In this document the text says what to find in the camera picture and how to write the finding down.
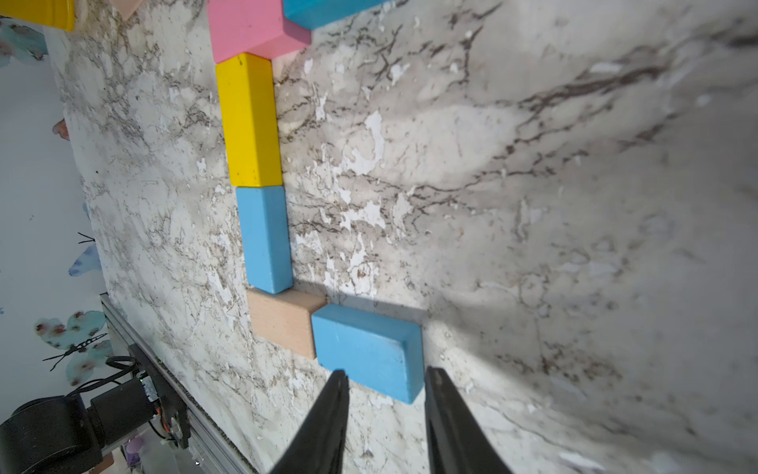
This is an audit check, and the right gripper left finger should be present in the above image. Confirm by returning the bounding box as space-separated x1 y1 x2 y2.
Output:
270 369 349 474

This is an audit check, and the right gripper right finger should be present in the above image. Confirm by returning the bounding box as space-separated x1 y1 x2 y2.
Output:
424 367 512 474

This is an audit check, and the light blue building block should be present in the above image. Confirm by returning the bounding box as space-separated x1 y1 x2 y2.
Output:
312 304 424 405

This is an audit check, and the tan building block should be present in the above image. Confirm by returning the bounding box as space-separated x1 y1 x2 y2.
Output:
246 288 327 359

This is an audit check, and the yellow building block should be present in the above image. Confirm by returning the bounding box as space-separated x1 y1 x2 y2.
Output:
215 53 282 188

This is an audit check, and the pink building block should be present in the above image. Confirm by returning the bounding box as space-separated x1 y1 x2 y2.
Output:
207 0 312 63

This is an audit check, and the teal building block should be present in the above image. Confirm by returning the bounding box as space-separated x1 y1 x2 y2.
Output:
282 0 383 30

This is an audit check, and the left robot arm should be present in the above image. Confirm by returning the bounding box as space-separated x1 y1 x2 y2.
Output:
1 345 191 473

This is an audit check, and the beige plastic slotted scoop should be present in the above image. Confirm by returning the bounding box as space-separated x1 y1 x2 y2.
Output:
109 0 144 21

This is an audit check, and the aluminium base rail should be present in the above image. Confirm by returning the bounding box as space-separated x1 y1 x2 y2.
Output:
101 293 257 473

